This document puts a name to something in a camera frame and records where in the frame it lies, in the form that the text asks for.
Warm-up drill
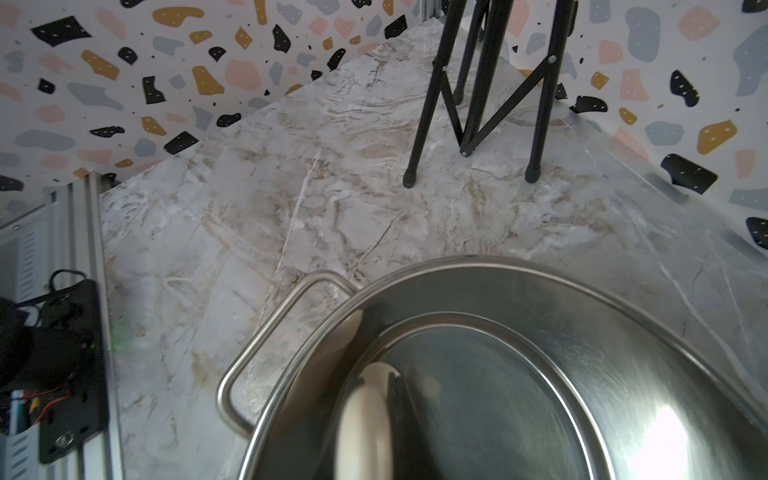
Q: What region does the stainless steel pot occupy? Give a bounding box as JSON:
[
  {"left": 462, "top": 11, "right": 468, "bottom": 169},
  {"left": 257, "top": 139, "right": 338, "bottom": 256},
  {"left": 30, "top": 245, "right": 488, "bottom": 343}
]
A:
[{"left": 216, "top": 256, "right": 767, "bottom": 479}]

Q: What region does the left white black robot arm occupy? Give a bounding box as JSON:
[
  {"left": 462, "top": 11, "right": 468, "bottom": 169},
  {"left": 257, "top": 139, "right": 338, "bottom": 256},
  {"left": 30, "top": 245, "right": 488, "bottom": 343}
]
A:
[{"left": 1, "top": 269, "right": 109, "bottom": 465}]

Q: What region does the black perforated music stand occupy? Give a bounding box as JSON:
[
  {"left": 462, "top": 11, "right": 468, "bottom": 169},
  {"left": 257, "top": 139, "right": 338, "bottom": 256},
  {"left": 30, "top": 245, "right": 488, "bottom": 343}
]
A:
[{"left": 402, "top": 0, "right": 577, "bottom": 189}]

